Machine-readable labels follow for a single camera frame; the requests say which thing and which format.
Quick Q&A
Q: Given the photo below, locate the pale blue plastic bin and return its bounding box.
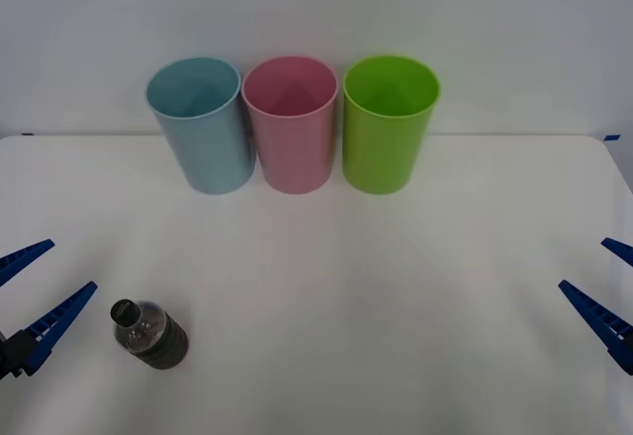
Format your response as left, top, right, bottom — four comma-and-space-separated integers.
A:
144, 55, 257, 196

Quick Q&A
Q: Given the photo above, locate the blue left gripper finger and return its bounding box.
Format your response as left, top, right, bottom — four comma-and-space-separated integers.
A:
3, 281, 99, 378
0, 239, 56, 289

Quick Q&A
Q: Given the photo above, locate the green plastic bin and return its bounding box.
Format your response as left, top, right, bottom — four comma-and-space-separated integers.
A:
342, 54, 441, 196

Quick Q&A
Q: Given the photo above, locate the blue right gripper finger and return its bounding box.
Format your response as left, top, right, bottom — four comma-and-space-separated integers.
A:
558, 279, 633, 376
600, 237, 633, 268

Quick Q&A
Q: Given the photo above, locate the pink plastic bin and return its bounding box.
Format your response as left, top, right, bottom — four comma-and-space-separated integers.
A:
240, 55, 339, 195

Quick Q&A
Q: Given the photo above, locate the small dark plastic bottle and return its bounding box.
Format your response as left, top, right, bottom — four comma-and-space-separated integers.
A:
109, 298, 190, 372

